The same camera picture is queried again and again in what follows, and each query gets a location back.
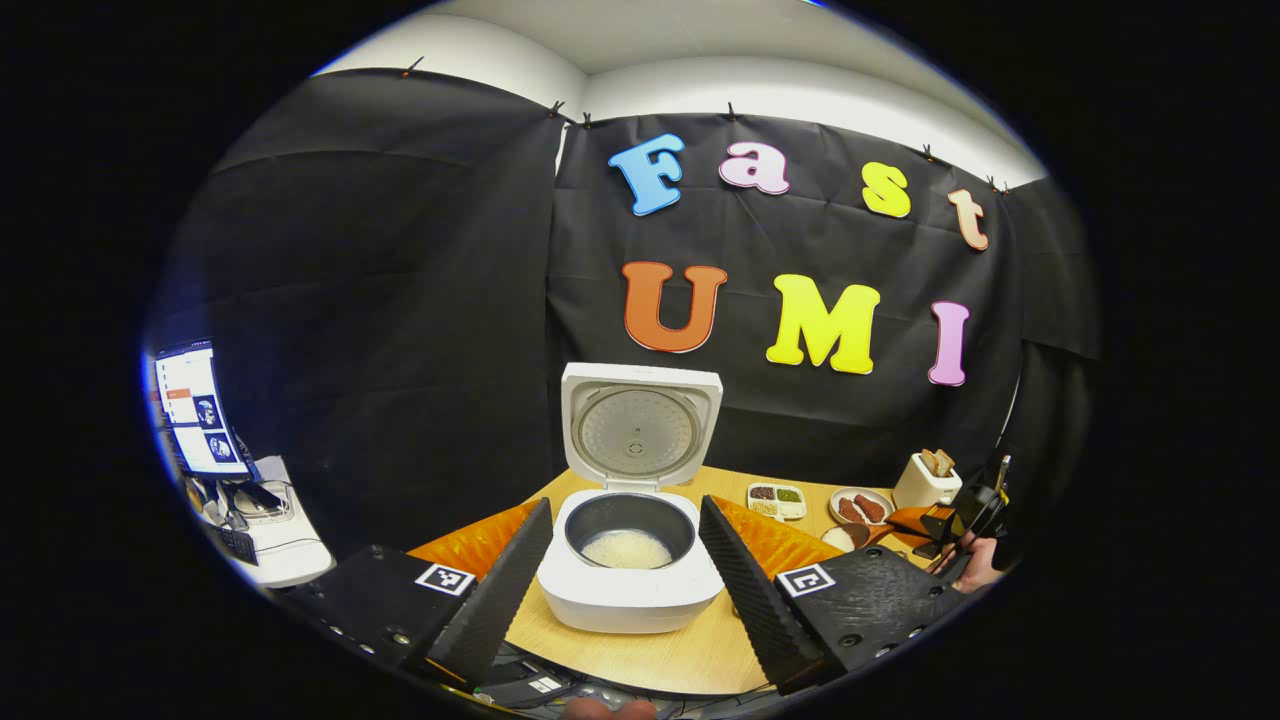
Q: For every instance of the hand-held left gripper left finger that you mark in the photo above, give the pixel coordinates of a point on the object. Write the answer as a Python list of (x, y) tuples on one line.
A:
[(500, 595)]

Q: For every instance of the white rice cooker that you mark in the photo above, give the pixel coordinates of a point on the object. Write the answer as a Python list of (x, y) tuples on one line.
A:
[(630, 600)]

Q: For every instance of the computer monitor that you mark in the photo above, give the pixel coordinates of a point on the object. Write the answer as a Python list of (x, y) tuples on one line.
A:
[(195, 410)]

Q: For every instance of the toast bread slice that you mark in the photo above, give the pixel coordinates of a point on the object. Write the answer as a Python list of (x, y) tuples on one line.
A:
[(945, 461), (929, 463)]

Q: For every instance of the white divided dish of beans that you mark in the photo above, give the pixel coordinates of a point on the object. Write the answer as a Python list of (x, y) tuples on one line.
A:
[(776, 500)]

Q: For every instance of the white round plate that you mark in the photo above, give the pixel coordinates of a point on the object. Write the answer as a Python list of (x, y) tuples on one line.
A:
[(880, 498)]

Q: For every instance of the black keyboard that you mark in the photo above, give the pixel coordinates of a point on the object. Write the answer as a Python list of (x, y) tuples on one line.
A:
[(238, 545)]

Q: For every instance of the brown meat piece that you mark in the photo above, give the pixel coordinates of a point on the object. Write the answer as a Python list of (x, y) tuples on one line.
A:
[(871, 507), (852, 511)]

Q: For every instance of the black backdrop cloth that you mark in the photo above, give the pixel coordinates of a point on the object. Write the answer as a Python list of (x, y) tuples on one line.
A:
[(400, 300)]

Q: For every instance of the white side table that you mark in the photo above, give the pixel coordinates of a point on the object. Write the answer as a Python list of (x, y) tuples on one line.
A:
[(290, 555)]

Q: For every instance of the white toaster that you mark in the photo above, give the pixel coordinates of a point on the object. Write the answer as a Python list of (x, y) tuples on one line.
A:
[(920, 490)]

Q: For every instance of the brown wooden spoon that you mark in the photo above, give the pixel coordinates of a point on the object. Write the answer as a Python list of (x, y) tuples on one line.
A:
[(843, 538)]

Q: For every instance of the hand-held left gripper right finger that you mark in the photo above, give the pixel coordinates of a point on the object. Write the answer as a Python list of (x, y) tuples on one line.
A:
[(755, 595)]

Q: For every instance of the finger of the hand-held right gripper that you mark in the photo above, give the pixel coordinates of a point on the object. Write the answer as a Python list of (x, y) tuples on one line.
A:
[(910, 525)]

